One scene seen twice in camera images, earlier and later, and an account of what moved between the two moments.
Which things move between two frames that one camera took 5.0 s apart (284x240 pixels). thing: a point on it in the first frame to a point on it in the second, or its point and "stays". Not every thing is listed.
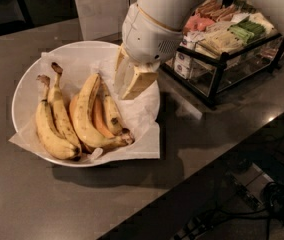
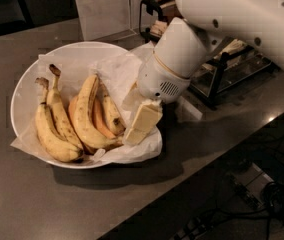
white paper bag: (103, 8) stays
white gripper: (147, 39) to (159, 79)
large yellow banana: (83, 119) stays
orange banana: (99, 116) stays
